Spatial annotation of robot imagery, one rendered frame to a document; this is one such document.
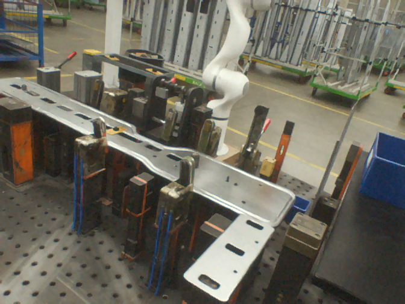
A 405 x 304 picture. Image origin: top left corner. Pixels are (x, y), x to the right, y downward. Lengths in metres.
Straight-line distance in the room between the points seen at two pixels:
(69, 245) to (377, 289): 0.89
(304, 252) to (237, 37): 1.04
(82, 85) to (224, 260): 1.02
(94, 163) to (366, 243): 0.81
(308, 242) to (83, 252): 0.70
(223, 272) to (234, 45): 1.10
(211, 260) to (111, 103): 0.86
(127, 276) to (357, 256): 0.65
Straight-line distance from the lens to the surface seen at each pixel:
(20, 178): 1.47
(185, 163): 0.86
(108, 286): 1.07
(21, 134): 1.39
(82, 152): 1.06
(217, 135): 1.23
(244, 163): 1.14
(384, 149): 1.43
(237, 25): 1.59
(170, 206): 0.86
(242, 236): 0.83
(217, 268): 0.73
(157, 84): 1.33
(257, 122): 1.11
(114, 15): 5.12
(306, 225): 0.84
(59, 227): 1.27
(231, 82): 1.55
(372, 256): 0.90
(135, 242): 1.10
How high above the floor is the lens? 1.50
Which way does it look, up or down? 25 degrees down
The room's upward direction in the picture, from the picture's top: 11 degrees clockwise
